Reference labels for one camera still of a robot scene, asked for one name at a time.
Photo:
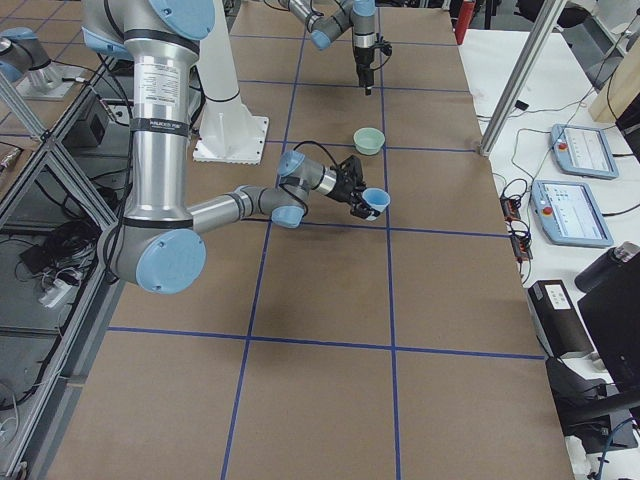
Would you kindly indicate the far teach pendant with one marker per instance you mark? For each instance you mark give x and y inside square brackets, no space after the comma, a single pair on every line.
[583,151]

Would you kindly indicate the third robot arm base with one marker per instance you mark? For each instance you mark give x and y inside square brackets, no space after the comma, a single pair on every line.
[26,64]

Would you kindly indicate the black box white label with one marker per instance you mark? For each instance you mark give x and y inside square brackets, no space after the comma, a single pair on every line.
[557,321]

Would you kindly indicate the black water bottle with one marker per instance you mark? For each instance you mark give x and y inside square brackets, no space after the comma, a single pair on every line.
[605,265]

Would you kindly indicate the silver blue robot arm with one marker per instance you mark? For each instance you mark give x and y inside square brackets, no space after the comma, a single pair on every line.
[157,241]
[355,16]

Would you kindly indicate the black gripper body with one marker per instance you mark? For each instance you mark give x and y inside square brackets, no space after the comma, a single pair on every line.
[343,193]
[361,56]

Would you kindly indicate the red cylinder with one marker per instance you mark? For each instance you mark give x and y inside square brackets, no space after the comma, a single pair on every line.
[463,21]

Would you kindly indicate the black monitor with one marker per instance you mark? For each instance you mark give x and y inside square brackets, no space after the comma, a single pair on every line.
[610,312]

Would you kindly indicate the near teach pendant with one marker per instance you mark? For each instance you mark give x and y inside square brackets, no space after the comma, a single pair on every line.
[569,214]

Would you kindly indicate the small black square device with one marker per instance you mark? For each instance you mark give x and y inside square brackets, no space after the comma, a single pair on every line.
[521,105]

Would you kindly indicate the white pedestal column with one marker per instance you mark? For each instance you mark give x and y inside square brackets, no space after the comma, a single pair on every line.
[228,132]

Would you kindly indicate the white power strip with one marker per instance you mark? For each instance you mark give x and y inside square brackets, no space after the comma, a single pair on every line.
[55,294]

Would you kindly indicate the teach pendant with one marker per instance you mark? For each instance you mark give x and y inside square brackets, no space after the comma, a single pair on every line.
[583,151]
[569,214]

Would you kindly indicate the orange black usb hub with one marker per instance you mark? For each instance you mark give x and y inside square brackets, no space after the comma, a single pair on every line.
[518,230]

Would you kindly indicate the blue cup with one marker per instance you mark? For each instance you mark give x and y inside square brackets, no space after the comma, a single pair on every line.
[377,201]

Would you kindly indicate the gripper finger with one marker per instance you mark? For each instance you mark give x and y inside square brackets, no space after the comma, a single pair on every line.
[363,210]
[358,190]
[366,81]

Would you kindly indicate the aluminium frame post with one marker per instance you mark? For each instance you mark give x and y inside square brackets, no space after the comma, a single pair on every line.
[535,42]

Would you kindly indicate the green bowl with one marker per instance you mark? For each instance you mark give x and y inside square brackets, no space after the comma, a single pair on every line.
[369,141]

